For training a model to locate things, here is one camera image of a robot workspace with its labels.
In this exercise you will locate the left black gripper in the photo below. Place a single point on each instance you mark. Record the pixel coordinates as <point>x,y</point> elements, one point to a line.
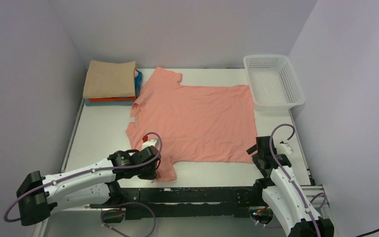
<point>151,175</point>

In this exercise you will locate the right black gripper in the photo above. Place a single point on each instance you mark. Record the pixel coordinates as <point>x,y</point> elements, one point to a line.
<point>255,157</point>

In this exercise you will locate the pink t shirt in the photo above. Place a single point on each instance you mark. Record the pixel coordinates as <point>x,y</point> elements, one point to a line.
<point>195,123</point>

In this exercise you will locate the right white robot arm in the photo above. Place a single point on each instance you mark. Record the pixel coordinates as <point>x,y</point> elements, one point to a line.
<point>281,192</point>

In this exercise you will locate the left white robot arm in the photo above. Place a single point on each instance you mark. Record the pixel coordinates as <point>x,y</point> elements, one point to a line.
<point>96,184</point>

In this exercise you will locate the white plastic basket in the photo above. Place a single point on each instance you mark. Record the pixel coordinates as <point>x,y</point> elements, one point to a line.
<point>273,82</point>

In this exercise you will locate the folded orange t shirt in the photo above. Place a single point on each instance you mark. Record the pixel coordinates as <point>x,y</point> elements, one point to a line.
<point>108,99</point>

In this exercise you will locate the folded tan t shirt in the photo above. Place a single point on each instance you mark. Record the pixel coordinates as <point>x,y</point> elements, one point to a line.
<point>105,79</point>

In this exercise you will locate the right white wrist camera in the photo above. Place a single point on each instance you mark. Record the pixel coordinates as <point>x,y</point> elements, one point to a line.
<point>286,147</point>

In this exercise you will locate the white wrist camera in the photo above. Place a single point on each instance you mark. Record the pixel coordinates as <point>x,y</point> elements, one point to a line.
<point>148,142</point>
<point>286,147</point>

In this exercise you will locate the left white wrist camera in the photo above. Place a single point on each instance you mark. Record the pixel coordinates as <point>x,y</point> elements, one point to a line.
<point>148,142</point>

